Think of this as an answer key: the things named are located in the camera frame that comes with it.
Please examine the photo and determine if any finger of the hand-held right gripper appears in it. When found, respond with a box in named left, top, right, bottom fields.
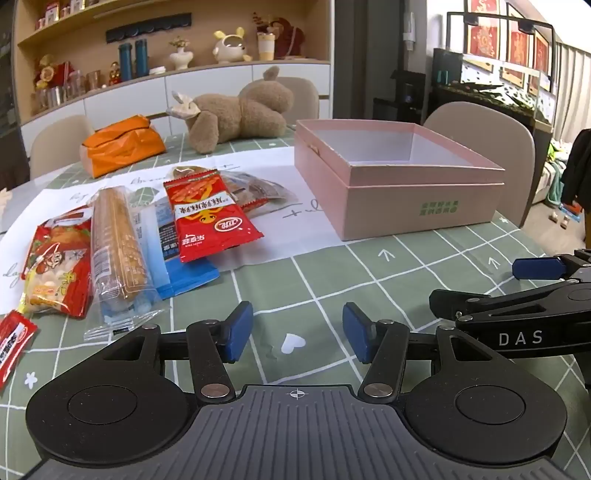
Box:
left=428, top=281, right=591, bottom=325
left=512, top=249, right=591, bottom=282

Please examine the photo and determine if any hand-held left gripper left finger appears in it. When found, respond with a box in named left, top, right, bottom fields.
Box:
left=99, top=301, right=254, bottom=401

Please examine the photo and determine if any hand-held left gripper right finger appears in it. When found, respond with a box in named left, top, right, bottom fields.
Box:
left=342, top=302, right=497, bottom=403

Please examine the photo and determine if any red snack packet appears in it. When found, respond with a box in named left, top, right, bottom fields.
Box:
left=163, top=170, right=265, bottom=264

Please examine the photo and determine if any pink cardboard box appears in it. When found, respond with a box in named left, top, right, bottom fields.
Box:
left=294, top=119, right=505, bottom=241

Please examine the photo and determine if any clear packet of brown snack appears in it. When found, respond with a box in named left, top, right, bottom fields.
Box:
left=217, top=171, right=300, bottom=215

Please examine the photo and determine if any clear biscuit sleeve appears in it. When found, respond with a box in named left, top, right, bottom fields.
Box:
left=83, top=185, right=171, bottom=342

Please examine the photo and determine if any blue snack packet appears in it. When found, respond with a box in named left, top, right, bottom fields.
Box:
left=131, top=196, right=221, bottom=301

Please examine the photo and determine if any dark hanging clothing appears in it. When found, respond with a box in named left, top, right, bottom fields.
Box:
left=560, top=127, right=591, bottom=209

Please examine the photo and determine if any glass fish tank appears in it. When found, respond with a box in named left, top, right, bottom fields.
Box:
left=432, top=11, right=556, bottom=127

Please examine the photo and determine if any large red snack bag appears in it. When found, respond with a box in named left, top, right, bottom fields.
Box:
left=17, top=206, right=95, bottom=319

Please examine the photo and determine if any orange plastic bag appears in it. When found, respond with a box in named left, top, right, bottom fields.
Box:
left=79, top=114, right=167, bottom=178

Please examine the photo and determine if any brown teddy bear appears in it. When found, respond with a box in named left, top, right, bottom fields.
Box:
left=166, top=66, right=295, bottom=154

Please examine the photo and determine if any black water dispenser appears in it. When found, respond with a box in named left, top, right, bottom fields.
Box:
left=373, top=71, right=426, bottom=126

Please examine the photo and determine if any small red sachet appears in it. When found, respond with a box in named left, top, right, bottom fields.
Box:
left=0, top=310, right=38, bottom=391

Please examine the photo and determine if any white vase with flowers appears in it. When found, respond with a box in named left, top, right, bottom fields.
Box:
left=168, top=36, right=193, bottom=71

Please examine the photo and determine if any white rabbit figurine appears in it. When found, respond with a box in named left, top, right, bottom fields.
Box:
left=212, top=27, right=253, bottom=65

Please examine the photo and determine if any white and yellow cup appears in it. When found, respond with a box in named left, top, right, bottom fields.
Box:
left=257, top=32, right=277, bottom=61

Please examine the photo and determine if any brown monkey figure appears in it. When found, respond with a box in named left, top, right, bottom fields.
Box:
left=269, top=17, right=306, bottom=59

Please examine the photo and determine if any red festive figurine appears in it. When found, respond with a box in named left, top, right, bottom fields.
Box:
left=34, top=54, right=75, bottom=89

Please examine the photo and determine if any red framed wall picture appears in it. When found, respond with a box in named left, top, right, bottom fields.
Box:
left=465, top=0, right=502, bottom=72
left=503, top=4, right=532, bottom=86

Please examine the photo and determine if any white wall device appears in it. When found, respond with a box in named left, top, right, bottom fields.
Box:
left=401, top=11, right=417, bottom=52

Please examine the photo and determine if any black wall rack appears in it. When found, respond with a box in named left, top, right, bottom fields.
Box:
left=105, top=13, right=193, bottom=43

